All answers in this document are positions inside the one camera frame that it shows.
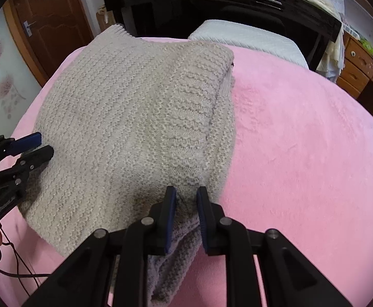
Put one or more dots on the green tissue pack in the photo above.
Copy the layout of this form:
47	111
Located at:
368	46

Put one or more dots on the black piano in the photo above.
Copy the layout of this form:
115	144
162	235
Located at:
221	6

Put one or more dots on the wooden desk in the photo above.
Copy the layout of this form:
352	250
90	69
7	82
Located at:
359	57

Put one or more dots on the brown wooden door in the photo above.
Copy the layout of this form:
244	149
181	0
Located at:
55	16

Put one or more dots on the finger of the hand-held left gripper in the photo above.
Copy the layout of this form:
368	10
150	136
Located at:
29	140
39	156

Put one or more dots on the white padded bench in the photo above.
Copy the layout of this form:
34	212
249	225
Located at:
253	41

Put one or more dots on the beige knit cardigan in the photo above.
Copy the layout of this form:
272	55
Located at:
125	118

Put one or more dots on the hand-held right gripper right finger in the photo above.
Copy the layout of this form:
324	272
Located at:
202	224

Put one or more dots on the pink blanket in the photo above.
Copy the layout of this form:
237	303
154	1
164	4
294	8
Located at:
301	166

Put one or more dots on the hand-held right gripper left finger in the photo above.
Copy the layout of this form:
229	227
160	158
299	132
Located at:
171	220

